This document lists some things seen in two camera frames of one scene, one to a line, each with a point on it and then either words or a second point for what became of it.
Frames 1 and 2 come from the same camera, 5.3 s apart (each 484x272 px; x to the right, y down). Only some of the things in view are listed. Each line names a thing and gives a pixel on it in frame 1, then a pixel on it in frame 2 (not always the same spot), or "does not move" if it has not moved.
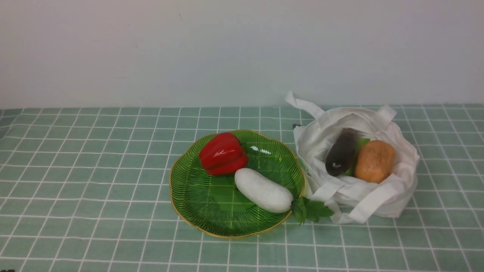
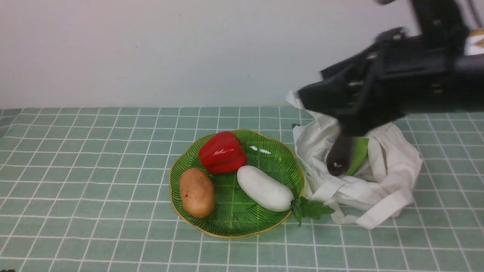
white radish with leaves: x=271 y=197 does not move
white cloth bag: x=344 y=198 does not move
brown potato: x=374 y=161 -> x=197 y=193
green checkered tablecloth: x=89 y=190 does not move
